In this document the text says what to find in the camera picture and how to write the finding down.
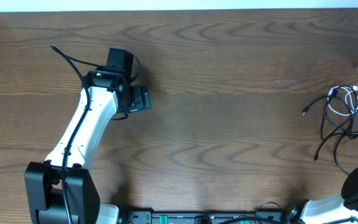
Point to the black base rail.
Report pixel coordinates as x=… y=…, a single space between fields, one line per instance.
x=263 y=214

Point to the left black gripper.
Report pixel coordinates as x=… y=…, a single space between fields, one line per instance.
x=142 y=98

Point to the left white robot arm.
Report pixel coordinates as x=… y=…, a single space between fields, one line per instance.
x=60 y=189

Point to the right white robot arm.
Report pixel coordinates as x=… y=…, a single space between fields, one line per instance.
x=338 y=208

